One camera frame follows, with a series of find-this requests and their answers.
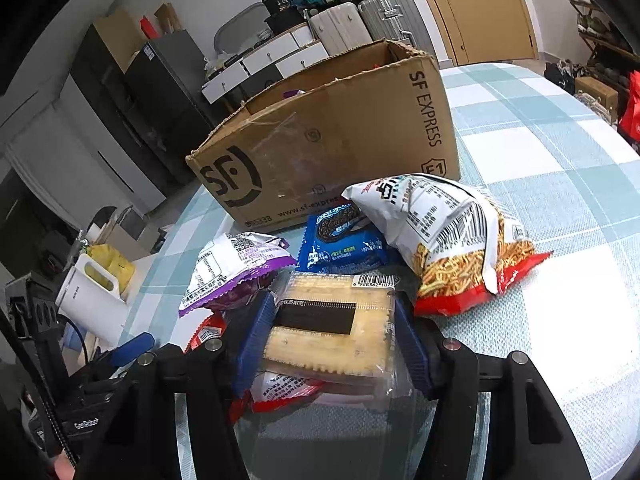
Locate small red packet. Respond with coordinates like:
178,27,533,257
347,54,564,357
185,310,228,356

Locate small cardboard carton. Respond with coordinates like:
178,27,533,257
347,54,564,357
575,76,621,121

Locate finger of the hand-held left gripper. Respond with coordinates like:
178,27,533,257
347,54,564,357
75,332,155,391

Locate brown paper bag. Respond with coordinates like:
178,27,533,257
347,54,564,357
154,3,182,33

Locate silver purple snack bag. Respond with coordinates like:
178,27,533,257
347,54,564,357
178,231,297,318

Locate black storage box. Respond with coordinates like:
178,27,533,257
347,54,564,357
264,10,306,33

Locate white electric kettle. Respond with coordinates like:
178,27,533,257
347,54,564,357
54,252,127,346

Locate grey arched mirror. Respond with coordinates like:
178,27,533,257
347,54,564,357
214,2,273,53

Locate scattered dark shoes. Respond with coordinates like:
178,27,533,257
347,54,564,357
542,59,608,111

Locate yellow plastic bag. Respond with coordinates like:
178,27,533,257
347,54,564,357
85,243,137,297

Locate white red packet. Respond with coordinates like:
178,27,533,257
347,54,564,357
227,369,328,427

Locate white red noodle snack bag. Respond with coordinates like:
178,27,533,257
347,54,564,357
341,173,552,317

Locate clear cracker sandwich packet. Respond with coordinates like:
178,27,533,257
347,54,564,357
257,271,403,398

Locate dark grey refrigerator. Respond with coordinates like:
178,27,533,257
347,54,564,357
124,29,221,186

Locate wooden shoe rack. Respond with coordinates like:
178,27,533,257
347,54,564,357
570,0,640,91

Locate silver suitcase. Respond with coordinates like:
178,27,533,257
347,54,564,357
357,0,436,58

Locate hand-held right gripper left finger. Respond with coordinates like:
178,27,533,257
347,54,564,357
82,290,277,480

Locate shoe rack with shoes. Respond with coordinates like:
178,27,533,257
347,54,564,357
562,0,631,76

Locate brown cardboard box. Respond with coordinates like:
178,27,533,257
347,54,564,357
186,39,461,233

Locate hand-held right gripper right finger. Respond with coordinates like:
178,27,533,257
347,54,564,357
394,294,583,480

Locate white dresser with drawers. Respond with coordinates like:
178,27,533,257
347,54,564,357
201,24,331,106

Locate flat cardboard sheet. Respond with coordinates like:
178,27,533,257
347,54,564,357
94,7,146,73

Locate blue cookie packet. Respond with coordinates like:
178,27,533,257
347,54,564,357
296,204,392,275

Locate red shopping bag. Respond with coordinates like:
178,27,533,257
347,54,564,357
617,70,640,143

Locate wooden door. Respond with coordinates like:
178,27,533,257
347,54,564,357
405,0,540,67

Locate dark tall wardrobe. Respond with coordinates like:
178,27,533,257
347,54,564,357
70,25,166,211

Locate beige suitcase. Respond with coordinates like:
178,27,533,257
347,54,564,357
306,2,373,56

